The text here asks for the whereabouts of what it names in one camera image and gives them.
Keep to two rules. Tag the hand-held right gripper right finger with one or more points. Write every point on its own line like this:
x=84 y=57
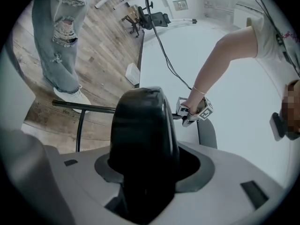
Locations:
x=234 y=172

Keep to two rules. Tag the black head-worn camera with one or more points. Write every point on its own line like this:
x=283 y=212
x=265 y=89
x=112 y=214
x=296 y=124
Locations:
x=279 y=125

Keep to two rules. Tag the grey wall panel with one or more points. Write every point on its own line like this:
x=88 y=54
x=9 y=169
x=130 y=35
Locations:
x=180 y=5

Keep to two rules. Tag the white metal table leg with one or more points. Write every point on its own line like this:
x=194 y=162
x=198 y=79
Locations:
x=182 y=20

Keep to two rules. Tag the white floor box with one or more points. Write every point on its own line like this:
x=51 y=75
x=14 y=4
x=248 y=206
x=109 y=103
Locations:
x=132 y=72

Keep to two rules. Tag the white sneaker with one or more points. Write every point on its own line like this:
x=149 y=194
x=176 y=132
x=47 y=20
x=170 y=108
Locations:
x=72 y=97

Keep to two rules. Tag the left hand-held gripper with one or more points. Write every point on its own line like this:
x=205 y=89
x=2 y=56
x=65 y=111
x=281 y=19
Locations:
x=207 y=112

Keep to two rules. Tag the person's ripped jeans leg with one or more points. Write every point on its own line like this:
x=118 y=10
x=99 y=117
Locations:
x=58 y=55

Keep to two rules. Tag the tan seat office chair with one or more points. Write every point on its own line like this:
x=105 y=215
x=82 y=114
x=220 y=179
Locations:
x=132 y=12

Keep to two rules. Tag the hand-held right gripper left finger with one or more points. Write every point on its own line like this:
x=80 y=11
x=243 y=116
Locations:
x=82 y=172

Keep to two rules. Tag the person's head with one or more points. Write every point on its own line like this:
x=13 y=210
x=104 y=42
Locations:
x=293 y=102

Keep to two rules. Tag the person's left forearm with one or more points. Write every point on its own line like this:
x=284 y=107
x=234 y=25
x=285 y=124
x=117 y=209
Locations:
x=206 y=74

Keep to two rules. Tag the person's left hand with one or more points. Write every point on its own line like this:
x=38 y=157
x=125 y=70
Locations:
x=195 y=103

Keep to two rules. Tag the person's white t-shirt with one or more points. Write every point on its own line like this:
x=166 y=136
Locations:
x=274 y=32

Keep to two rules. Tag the black mesh office chair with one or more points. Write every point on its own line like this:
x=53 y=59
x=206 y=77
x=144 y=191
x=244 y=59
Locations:
x=152 y=19

